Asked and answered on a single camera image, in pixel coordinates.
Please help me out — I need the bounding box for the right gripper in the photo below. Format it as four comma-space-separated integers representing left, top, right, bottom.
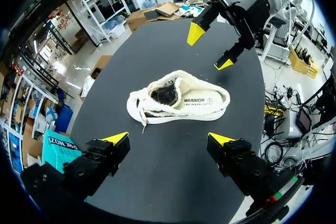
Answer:
186, 0, 271, 71

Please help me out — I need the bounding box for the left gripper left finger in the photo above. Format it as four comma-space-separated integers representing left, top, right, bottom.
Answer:
20, 131, 131, 209

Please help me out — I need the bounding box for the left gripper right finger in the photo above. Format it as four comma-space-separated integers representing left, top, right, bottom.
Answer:
206, 132, 279, 197

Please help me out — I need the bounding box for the shoe insole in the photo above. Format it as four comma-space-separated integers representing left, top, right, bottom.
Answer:
174, 87, 226, 116

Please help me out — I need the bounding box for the white fleece-lined shoe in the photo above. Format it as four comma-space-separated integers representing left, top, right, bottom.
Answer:
127, 69, 231, 134

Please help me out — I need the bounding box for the teal box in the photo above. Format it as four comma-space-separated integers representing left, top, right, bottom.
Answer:
41, 129, 82, 174

